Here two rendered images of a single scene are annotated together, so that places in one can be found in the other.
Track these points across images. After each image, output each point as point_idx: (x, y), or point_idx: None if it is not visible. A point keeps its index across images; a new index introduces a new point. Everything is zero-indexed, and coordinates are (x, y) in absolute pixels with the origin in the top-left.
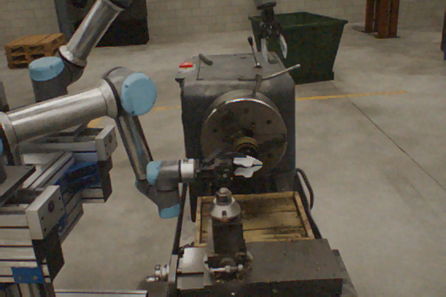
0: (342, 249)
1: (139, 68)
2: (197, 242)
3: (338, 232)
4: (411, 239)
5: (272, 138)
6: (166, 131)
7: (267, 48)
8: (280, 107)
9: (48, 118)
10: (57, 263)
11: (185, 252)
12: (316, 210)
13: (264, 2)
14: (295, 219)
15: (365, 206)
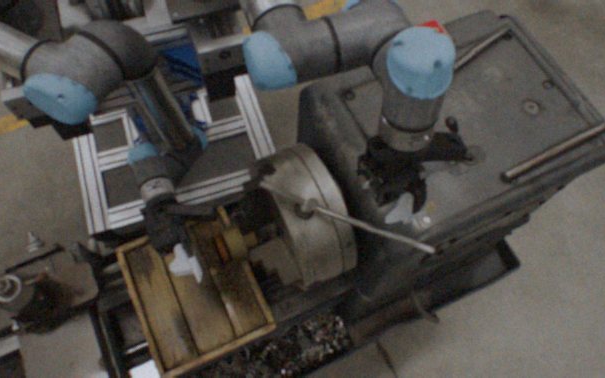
0: (505, 360)
1: None
2: (123, 248)
3: (541, 347)
4: None
5: (278, 270)
6: None
7: None
8: (372, 249)
9: None
10: (76, 131)
11: (64, 253)
12: (579, 302)
13: (379, 133)
14: (215, 343)
15: None
